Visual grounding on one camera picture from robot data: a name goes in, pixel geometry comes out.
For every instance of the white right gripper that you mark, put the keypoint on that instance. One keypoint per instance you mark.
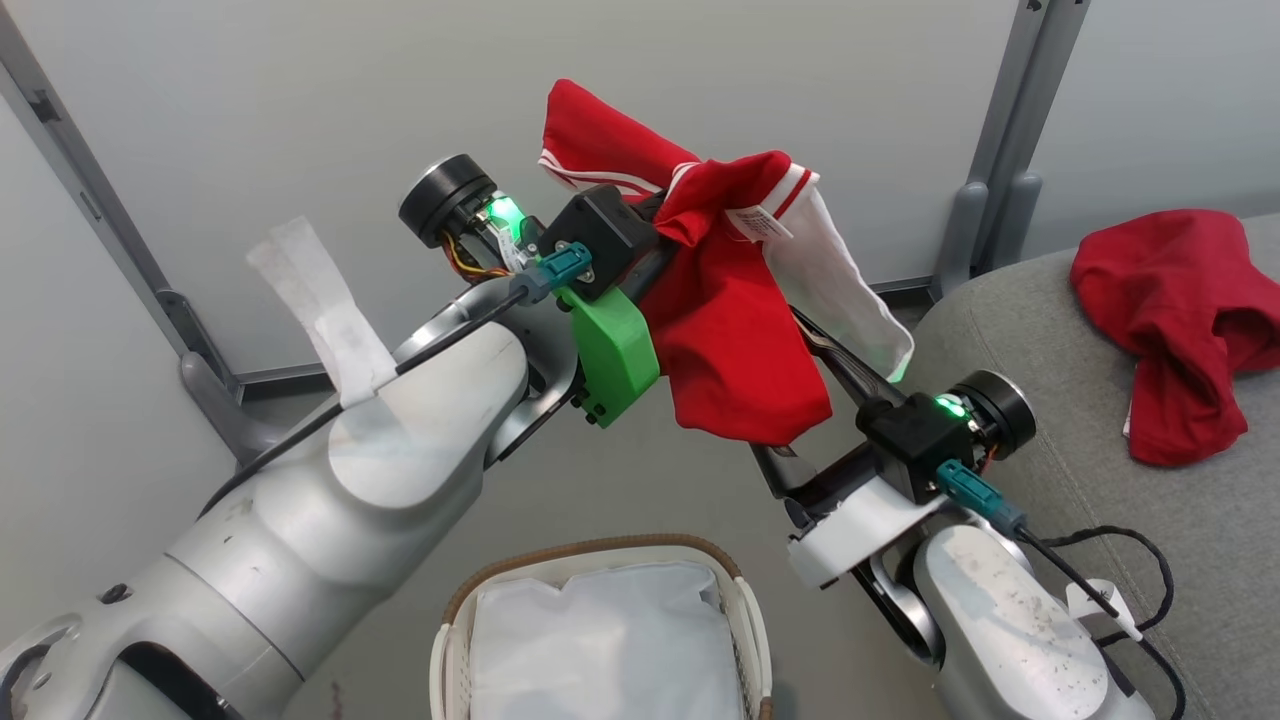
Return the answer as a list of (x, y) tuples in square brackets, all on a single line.
[(860, 530)]

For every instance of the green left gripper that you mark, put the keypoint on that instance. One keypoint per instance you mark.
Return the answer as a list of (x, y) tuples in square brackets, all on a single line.
[(612, 350)]

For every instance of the red shirt with white stripes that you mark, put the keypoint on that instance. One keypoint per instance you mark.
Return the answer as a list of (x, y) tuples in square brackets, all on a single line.
[(730, 340)]

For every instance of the plain red garment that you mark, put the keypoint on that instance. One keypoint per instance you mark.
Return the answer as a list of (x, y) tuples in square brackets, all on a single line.
[(1180, 300)]

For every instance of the white tape strip on arm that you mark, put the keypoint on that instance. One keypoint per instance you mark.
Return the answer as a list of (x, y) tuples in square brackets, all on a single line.
[(330, 320)]

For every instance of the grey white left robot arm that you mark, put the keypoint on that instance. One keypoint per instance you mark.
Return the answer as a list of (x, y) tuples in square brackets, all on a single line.
[(300, 560)]

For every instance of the grey fabric sofa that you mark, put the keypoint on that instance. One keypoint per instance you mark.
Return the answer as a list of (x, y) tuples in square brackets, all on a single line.
[(1040, 330)]

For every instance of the white cloth basket liner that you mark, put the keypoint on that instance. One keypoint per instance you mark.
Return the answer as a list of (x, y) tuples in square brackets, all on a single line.
[(600, 640)]

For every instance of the small white tape tag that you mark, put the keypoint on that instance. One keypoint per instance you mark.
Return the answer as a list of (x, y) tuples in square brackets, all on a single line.
[(1092, 602)]

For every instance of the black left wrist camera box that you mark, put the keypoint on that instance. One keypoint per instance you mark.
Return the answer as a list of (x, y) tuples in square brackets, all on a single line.
[(598, 232)]

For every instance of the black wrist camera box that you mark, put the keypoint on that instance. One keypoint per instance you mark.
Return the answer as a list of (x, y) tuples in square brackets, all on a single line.
[(598, 232), (915, 440)]

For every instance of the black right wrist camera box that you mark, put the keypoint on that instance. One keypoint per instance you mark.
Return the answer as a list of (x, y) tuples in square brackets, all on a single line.
[(915, 440)]

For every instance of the grey partition post with foot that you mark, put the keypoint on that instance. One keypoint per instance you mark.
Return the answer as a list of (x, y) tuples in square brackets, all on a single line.
[(110, 220)]

